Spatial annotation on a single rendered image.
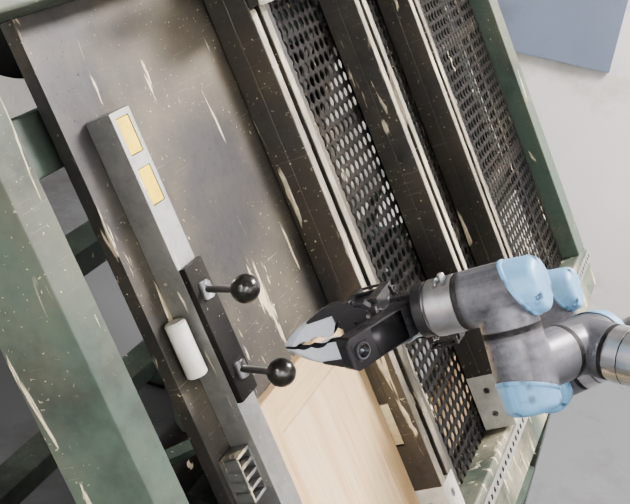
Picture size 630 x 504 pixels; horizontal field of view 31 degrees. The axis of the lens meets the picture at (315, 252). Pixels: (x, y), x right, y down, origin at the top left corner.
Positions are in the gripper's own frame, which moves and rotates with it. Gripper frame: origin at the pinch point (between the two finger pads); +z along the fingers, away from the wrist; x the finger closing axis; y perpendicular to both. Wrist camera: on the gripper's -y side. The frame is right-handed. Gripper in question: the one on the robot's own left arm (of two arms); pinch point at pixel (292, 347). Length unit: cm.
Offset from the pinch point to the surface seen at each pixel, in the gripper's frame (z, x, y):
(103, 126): 9.5, 36.9, -5.7
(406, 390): 4.8, -25.6, 37.7
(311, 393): 10.2, -14.0, 17.0
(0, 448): 184, -53, 123
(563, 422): 49, -137, 241
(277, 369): -2.5, 1.1, -9.8
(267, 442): 8.1, -11.7, -2.8
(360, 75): 9, 23, 81
